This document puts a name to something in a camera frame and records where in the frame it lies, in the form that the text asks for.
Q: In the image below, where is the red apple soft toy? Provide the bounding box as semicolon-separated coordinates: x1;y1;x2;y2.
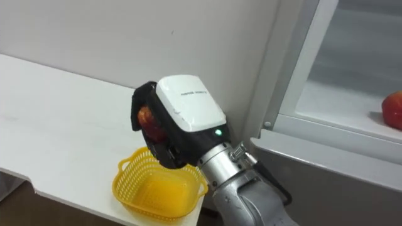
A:
137;105;168;144
381;90;402;131

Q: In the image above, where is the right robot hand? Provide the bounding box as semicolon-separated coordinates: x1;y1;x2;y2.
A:
130;74;232;170

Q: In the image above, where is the yellow plastic mesh basket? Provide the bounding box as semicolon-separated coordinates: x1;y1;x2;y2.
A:
112;146;209;222

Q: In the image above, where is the grey fridge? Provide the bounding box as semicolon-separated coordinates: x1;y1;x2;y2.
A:
241;0;402;226

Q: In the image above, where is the white table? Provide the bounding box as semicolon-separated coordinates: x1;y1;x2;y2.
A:
0;53;205;226

